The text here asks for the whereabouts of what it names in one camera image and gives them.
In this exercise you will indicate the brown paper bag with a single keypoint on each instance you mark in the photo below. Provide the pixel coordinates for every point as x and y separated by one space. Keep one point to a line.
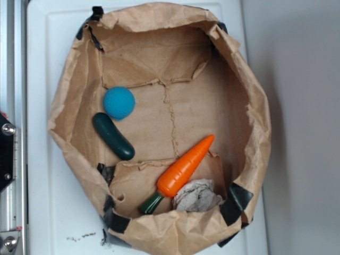
189 81

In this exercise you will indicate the blue foam ball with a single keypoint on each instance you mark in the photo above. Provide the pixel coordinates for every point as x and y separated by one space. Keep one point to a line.
118 102

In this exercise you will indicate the black mounting bracket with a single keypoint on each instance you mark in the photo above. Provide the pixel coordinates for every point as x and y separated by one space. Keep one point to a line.
7 151

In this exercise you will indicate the orange toy carrot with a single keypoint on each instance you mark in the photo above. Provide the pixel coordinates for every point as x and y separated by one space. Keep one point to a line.
177 175

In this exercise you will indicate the metal rail frame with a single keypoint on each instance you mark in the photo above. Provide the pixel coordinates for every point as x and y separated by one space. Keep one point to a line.
14 233

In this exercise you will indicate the crumpled white paper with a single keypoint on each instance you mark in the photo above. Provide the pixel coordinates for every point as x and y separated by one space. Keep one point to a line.
197 196

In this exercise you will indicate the white plastic tray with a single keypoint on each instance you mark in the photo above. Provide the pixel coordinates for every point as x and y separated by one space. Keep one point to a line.
62 220

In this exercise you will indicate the dark green toy cucumber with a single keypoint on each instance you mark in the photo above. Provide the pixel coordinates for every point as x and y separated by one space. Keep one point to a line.
112 137

